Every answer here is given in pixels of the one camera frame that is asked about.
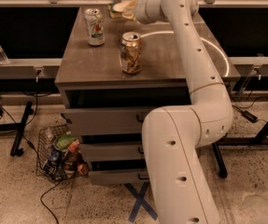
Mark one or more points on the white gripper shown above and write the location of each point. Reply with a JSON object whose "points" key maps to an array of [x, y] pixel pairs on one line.
{"points": [[140, 10]]}

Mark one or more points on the white paper bowl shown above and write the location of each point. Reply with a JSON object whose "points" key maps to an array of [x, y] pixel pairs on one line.
{"points": [[122, 7]]}

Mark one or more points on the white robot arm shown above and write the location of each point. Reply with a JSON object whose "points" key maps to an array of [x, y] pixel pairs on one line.
{"points": [[171, 134]]}

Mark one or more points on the green yellow sponge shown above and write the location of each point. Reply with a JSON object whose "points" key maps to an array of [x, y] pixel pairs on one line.
{"points": [[114, 14]]}

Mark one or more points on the gold brown soda can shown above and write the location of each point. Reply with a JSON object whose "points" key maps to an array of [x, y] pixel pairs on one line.
{"points": [[130, 53]]}

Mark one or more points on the white green soda can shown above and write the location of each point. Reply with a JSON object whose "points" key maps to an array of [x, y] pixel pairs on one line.
{"points": [[93, 20]]}

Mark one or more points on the grey drawer cabinet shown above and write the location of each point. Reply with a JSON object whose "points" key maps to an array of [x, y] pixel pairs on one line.
{"points": [[91, 77]]}

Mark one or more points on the top grey drawer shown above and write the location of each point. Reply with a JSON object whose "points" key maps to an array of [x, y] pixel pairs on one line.
{"points": [[109, 120]]}

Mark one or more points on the grey drawer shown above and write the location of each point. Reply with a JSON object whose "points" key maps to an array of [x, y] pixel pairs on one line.
{"points": [[112, 151], [109, 120], [118, 176]]}

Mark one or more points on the green chip bag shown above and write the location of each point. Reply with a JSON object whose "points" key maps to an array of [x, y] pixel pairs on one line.
{"points": [[63, 141]]}

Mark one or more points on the middle grey drawer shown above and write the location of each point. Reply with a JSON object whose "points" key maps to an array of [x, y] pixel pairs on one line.
{"points": [[112, 151]]}

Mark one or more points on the bottom grey drawer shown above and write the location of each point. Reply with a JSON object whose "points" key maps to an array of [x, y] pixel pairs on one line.
{"points": [[118, 176]]}

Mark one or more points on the black table leg left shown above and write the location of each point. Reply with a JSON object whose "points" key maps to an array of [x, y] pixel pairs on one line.
{"points": [[16, 150]]}

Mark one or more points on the black table leg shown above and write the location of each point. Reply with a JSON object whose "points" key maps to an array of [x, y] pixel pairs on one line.
{"points": [[16, 150], [222, 168]]}

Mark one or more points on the black table leg right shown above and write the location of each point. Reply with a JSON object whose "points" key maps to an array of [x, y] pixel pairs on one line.
{"points": [[222, 168]]}

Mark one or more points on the blue tape cross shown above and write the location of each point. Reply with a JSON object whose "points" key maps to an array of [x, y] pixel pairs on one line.
{"points": [[140, 201]]}

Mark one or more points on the wire basket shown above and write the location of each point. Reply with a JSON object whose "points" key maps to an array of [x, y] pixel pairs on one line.
{"points": [[59, 165]]}

